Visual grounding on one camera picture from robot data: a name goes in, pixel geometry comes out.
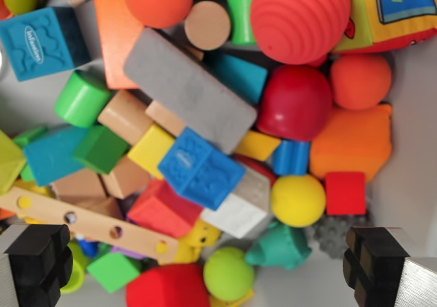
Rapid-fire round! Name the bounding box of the grey foam block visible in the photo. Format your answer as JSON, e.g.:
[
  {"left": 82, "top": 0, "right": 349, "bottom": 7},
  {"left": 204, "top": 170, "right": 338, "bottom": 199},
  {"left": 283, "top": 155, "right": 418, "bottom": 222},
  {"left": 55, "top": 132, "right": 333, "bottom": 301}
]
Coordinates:
[{"left": 122, "top": 27, "right": 258, "bottom": 156}]

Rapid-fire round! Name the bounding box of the lime green plastic cup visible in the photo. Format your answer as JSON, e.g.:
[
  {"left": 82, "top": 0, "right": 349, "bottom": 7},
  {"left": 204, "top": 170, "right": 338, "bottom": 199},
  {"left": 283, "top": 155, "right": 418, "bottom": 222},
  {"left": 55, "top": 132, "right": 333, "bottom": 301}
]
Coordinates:
[{"left": 59, "top": 242, "right": 90, "bottom": 294}]

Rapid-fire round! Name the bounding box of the teal Infantino soft block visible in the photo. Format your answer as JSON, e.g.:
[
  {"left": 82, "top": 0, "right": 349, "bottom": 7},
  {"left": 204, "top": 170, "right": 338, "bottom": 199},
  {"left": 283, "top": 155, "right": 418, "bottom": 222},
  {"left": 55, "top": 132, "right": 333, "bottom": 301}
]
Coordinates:
[{"left": 0, "top": 5, "right": 92, "bottom": 82}]

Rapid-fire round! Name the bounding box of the orange wooden block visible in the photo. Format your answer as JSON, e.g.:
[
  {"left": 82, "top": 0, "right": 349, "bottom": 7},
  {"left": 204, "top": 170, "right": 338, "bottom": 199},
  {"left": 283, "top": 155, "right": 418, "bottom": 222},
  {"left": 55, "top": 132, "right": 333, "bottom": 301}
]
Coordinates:
[{"left": 93, "top": 0, "right": 146, "bottom": 91}]

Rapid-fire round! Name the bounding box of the yellow wooden wedge block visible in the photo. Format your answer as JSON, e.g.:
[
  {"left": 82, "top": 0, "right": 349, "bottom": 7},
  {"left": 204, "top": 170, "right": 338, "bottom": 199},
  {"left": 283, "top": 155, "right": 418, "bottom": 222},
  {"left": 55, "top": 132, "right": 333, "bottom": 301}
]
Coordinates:
[{"left": 234, "top": 130, "right": 282, "bottom": 162}]

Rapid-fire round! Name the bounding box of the yellow wooden cube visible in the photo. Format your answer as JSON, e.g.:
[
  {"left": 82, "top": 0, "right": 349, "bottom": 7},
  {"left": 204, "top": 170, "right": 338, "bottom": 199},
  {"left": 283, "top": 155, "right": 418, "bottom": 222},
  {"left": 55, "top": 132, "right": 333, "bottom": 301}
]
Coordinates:
[{"left": 126, "top": 123, "right": 176, "bottom": 181}]

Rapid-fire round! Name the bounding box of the red cube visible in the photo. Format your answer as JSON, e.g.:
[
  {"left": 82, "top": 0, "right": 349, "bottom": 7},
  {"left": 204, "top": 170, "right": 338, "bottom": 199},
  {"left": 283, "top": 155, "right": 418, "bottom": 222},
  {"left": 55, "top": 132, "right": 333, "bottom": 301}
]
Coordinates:
[{"left": 323, "top": 171, "right": 367, "bottom": 216}]

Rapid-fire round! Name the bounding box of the blue textured soft block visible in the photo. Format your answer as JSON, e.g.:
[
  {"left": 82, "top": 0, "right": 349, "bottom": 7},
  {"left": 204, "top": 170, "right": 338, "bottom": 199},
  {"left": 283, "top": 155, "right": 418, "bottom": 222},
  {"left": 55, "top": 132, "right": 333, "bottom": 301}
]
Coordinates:
[{"left": 156, "top": 126, "right": 246, "bottom": 211}]

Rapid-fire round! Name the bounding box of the green cylinder block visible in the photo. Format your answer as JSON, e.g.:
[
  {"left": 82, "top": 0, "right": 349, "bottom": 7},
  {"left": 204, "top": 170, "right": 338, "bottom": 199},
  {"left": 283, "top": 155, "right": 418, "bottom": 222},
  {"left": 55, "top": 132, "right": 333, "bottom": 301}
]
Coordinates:
[{"left": 54, "top": 70, "right": 115, "bottom": 129}]

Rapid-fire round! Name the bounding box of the yellow toy piece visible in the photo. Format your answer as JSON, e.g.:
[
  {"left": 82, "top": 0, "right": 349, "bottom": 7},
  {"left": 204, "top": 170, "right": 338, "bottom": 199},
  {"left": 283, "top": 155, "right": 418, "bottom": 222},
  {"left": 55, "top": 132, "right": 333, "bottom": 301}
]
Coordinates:
[{"left": 208, "top": 288, "right": 255, "bottom": 307}]

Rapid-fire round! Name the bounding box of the teal wooden block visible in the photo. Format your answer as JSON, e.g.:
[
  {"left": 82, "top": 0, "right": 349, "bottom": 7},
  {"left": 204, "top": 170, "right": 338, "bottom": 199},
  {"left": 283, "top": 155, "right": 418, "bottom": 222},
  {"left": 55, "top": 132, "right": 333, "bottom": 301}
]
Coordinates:
[{"left": 204, "top": 53, "right": 269, "bottom": 106}]

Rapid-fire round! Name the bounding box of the grey spiky ball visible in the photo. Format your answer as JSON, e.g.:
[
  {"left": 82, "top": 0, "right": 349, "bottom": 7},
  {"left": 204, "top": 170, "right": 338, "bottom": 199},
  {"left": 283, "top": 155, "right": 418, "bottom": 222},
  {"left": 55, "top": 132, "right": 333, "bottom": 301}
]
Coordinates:
[{"left": 305, "top": 214, "right": 371, "bottom": 261}]

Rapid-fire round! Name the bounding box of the blue plastic spool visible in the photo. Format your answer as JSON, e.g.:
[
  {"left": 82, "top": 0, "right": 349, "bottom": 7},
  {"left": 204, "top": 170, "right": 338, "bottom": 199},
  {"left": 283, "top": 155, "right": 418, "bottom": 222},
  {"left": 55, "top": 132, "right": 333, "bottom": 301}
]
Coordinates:
[{"left": 271, "top": 138, "right": 311, "bottom": 177}]

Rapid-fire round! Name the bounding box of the natural wooden block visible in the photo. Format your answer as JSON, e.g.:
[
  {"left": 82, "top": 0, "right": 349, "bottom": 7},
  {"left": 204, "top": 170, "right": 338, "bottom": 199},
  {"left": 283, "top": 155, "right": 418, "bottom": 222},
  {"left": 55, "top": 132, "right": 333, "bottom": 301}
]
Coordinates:
[
  {"left": 51, "top": 167, "right": 124, "bottom": 221},
  {"left": 97, "top": 89, "right": 154, "bottom": 147},
  {"left": 145, "top": 99, "right": 187, "bottom": 138},
  {"left": 100, "top": 155, "right": 151, "bottom": 200}
]

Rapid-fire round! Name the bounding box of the red flat toy piece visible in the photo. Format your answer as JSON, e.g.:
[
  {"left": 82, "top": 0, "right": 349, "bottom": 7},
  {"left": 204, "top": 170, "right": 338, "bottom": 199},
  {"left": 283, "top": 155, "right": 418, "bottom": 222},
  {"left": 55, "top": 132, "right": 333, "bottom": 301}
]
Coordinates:
[{"left": 234, "top": 153, "right": 277, "bottom": 187}]

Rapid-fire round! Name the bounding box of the lime green block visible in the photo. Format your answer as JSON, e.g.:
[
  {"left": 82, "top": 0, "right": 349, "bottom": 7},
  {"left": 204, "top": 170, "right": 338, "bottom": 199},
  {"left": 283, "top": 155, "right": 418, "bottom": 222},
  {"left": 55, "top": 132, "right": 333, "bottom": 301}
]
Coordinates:
[{"left": 0, "top": 129, "right": 27, "bottom": 196}]

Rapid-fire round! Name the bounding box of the teal rubber animal toy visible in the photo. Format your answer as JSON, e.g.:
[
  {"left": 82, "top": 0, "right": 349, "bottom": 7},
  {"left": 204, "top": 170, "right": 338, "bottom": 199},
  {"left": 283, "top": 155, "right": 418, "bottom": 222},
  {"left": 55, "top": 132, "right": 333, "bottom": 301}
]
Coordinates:
[{"left": 244, "top": 220, "right": 313, "bottom": 271}]

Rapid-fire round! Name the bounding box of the orange foam ball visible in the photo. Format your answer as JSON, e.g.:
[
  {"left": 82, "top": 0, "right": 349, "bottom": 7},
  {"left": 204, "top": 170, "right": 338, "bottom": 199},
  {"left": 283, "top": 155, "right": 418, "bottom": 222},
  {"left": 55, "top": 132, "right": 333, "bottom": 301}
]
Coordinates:
[
  {"left": 329, "top": 53, "right": 393, "bottom": 111},
  {"left": 122, "top": 0, "right": 195, "bottom": 29}
]

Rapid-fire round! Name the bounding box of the lime green foam ball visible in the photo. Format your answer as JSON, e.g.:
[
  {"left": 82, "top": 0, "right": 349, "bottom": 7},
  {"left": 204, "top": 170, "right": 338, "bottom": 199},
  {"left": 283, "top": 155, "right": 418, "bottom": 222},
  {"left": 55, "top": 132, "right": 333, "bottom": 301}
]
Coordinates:
[{"left": 203, "top": 246, "right": 256, "bottom": 302}]

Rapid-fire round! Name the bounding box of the white grey soft block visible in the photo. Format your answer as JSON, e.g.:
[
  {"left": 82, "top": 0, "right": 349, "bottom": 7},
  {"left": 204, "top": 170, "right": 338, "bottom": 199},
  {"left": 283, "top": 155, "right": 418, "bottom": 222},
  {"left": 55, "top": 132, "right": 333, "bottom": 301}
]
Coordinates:
[{"left": 199, "top": 166, "right": 272, "bottom": 239}]

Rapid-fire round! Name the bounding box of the small green block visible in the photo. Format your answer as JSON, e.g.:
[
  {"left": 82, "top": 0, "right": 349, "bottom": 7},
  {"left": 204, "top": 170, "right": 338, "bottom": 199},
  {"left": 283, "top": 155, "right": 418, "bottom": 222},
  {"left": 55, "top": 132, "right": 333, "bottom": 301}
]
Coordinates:
[{"left": 12, "top": 125, "right": 48, "bottom": 148}]

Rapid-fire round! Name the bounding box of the purple toy piece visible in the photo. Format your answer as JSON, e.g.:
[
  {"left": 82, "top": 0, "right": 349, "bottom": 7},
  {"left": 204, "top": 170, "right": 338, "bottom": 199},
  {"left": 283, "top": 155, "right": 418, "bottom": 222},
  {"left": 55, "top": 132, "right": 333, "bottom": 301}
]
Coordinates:
[{"left": 109, "top": 245, "right": 147, "bottom": 261}]

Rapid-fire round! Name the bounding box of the yellow foam ball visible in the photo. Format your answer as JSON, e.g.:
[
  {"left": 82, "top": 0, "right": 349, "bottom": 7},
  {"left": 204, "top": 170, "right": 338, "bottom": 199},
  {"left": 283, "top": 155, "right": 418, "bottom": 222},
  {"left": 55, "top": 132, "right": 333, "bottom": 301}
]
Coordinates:
[{"left": 270, "top": 174, "right": 327, "bottom": 228}]

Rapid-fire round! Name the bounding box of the small blue toy piece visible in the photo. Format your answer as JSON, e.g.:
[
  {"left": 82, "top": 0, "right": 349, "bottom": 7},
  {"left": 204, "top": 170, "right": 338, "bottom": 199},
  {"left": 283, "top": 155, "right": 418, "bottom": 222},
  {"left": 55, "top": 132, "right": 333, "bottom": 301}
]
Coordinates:
[{"left": 75, "top": 233, "right": 100, "bottom": 257}]

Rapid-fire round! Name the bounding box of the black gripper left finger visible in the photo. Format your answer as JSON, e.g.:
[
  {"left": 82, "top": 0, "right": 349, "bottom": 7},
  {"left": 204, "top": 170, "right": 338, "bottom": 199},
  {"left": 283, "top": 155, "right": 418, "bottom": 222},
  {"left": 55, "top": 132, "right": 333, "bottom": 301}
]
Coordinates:
[{"left": 0, "top": 222, "right": 74, "bottom": 307}]

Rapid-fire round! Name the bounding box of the red orange toy piece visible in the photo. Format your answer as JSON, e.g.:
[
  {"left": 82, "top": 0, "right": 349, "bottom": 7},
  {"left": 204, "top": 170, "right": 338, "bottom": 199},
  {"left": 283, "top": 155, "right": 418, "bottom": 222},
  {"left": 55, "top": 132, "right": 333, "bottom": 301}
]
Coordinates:
[{"left": 0, "top": 0, "right": 14, "bottom": 20}]

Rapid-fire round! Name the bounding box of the natural wooden cylinder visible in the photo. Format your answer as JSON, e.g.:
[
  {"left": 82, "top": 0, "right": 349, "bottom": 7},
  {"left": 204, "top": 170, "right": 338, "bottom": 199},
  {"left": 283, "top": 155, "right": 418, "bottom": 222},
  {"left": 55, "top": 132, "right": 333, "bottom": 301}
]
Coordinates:
[{"left": 184, "top": 0, "right": 232, "bottom": 52}]

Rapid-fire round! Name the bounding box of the yellow fabric ABC cube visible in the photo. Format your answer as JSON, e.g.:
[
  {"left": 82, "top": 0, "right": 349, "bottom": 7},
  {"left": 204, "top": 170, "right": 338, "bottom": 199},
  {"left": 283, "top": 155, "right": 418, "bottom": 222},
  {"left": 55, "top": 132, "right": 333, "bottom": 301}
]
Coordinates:
[{"left": 330, "top": 0, "right": 437, "bottom": 55}]

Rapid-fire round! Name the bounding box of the grey plastic bin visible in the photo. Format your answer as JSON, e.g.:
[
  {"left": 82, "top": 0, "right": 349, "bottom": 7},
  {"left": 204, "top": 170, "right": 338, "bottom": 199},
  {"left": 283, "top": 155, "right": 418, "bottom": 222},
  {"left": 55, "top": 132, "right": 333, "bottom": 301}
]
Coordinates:
[{"left": 0, "top": 0, "right": 437, "bottom": 307}]

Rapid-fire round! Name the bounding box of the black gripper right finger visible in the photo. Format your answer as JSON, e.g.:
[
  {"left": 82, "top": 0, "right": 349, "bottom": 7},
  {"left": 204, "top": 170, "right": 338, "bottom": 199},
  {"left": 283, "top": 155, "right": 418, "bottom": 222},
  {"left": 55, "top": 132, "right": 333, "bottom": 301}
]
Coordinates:
[{"left": 342, "top": 226, "right": 437, "bottom": 307}]

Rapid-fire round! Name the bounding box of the red ribbed rubber ball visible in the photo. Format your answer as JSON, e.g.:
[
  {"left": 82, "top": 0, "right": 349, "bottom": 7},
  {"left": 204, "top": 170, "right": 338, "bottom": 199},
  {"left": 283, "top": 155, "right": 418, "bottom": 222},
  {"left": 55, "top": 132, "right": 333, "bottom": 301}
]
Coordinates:
[{"left": 249, "top": 0, "right": 352, "bottom": 65}]

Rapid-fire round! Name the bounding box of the orange fabric cube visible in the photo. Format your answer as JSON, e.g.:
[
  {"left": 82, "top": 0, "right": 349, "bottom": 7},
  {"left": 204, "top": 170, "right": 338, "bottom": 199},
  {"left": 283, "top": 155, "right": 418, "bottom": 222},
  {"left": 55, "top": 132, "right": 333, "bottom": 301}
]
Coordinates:
[{"left": 309, "top": 103, "right": 393, "bottom": 184}]

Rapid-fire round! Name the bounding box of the green wooden cube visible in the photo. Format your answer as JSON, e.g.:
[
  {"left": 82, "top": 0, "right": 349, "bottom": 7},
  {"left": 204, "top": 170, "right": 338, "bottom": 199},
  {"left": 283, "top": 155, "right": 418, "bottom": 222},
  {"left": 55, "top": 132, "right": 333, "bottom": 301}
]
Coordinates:
[{"left": 72, "top": 125, "right": 130, "bottom": 175}]

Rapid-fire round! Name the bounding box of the red textured soft block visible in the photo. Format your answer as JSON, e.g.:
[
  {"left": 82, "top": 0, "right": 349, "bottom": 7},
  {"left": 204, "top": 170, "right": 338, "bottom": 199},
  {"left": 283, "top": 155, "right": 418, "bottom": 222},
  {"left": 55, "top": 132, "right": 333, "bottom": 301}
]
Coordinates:
[{"left": 126, "top": 179, "right": 204, "bottom": 239}]

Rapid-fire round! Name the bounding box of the yellow rubber bear toy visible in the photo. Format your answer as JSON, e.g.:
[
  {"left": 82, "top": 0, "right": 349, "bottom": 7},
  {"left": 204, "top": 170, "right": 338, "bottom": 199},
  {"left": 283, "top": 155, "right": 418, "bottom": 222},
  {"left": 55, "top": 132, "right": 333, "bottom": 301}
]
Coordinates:
[{"left": 172, "top": 218, "right": 222, "bottom": 264}]

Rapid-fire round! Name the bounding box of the dark red glossy ball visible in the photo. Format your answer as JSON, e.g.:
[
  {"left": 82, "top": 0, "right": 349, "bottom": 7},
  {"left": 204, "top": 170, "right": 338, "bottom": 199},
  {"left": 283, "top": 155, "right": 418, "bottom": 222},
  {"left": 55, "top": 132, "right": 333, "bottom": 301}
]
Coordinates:
[{"left": 255, "top": 64, "right": 333, "bottom": 143}]

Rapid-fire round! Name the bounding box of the green plastic spool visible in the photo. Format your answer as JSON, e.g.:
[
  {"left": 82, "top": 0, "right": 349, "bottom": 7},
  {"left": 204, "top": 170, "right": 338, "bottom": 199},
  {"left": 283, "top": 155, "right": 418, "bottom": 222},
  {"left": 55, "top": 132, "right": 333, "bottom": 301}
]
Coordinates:
[{"left": 225, "top": 0, "right": 257, "bottom": 46}]

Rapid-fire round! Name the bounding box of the wooden plank with holes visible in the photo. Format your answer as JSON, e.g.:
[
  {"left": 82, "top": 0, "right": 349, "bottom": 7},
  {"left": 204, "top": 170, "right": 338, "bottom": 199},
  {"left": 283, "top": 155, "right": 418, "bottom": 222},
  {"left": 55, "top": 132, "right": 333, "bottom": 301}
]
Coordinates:
[{"left": 0, "top": 185, "right": 180, "bottom": 265}]

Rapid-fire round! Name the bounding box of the yellow plastic piece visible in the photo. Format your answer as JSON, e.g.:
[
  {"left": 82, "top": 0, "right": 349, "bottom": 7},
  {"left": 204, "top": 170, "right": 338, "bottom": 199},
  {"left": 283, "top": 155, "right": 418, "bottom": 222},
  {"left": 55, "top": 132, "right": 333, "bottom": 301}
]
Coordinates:
[{"left": 13, "top": 179, "right": 55, "bottom": 199}]

